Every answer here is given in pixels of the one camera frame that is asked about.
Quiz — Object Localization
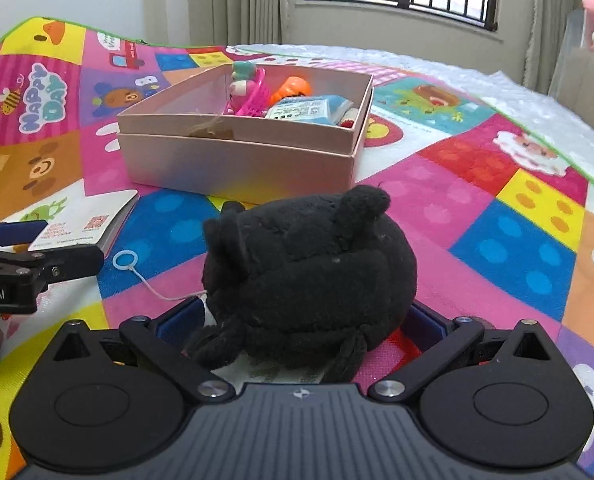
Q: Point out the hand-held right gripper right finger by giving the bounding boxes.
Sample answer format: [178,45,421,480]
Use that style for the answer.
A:
[367,304,552,403]

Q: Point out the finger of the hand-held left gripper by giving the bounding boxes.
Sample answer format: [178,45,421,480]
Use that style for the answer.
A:
[0,244,105,287]
[0,219,48,250]

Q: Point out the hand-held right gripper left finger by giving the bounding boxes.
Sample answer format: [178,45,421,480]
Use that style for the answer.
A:
[52,297,235,403]

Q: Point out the white booklet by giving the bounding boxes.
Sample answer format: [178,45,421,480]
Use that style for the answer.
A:
[0,189,140,260]

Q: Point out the black plush toy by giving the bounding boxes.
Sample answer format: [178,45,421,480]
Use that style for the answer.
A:
[184,185,418,385]

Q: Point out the pink cardboard box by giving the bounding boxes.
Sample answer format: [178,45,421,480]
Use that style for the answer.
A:
[116,62,375,197]

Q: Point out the pink toy net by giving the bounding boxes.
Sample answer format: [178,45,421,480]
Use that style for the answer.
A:
[222,66,269,118]

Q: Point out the green toy figure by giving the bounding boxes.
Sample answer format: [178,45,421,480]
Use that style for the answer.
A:
[229,60,258,111]

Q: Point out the blue tissue packet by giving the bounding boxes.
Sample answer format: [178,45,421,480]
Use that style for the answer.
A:
[264,92,354,126]

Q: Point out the orange toy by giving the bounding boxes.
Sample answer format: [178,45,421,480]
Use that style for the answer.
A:
[269,76,312,107]

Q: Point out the colourful printed play mat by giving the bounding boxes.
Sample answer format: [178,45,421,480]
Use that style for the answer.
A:
[0,16,594,480]

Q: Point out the brown twine bow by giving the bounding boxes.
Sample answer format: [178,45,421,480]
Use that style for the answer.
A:
[187,117,235,140]

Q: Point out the white quilted bedspread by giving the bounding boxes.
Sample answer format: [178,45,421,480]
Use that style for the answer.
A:
[227,42,594,161]

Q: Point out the beige padded headboard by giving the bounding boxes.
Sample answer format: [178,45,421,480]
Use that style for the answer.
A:
[547,47,594,133]

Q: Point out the beige curtain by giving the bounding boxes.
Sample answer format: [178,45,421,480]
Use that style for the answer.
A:
[187,0,305,47]
[524,0,588,96]

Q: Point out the white ring with string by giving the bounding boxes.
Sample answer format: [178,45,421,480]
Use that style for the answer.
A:
[112,251,208,303]

